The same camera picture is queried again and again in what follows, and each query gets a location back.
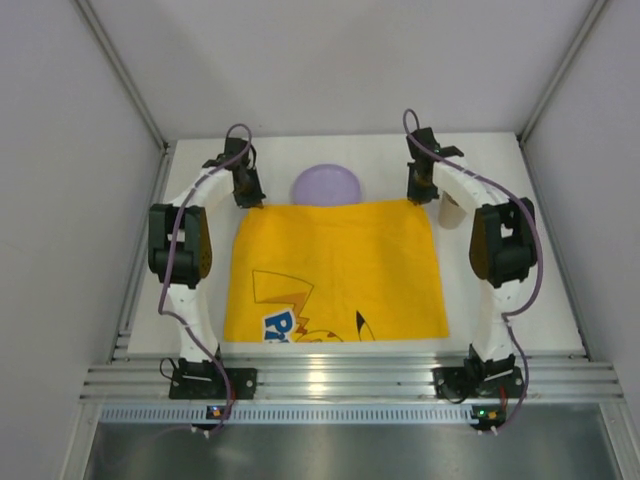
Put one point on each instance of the right aluminium corner post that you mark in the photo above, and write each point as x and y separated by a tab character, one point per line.
594	14

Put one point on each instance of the lilac plastic plate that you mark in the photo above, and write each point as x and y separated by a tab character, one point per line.
326	185

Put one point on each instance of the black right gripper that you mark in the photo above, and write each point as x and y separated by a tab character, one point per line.
421	190

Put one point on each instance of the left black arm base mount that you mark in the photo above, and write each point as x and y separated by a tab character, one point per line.
204	381

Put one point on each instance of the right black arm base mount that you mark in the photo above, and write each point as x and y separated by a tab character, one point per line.
493	379

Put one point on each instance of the aluminium front rail frame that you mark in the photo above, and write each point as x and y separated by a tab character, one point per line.
334	378

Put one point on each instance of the beige paper cup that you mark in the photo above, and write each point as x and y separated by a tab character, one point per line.
450	215

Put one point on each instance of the slotted grey cable duct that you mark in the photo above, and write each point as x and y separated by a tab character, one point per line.
302	414

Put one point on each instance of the yellow cartoon placemat cloth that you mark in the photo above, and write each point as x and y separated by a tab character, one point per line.
361	273

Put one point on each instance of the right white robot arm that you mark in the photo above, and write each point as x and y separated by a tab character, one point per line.
505	252

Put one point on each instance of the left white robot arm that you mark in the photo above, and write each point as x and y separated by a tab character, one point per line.
179	246

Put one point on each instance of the left aluminium corner post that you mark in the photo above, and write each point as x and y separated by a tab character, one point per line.
91	19

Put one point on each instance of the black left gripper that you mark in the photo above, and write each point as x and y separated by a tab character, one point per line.
248	195

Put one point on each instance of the aluminium corner post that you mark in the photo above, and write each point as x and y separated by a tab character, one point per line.
91	19
594	14

